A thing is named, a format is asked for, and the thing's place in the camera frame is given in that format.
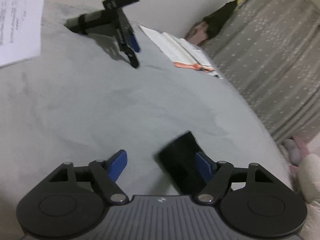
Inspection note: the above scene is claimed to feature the grey star-print curtain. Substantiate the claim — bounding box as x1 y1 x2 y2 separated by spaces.
200 0 320 146

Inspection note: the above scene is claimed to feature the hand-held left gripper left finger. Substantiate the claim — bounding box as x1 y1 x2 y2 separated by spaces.
47 149 130 204

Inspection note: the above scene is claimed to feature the cream shirt with black sleeves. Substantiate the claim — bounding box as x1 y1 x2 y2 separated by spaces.
153 130 218 196

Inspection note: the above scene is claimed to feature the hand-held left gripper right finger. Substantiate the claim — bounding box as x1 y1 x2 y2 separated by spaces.
195 151 275 204

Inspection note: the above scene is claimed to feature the spare black gripper tool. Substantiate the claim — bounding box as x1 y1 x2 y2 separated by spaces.
64 0 141 69

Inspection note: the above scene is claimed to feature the open book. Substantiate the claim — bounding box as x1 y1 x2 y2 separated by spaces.
138 24 225 80

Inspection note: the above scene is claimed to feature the white paper sheet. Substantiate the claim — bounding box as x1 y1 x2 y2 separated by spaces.
0 0 50 68

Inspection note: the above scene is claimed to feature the dark hanging garment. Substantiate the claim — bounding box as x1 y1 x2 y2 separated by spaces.
202 1 238 40

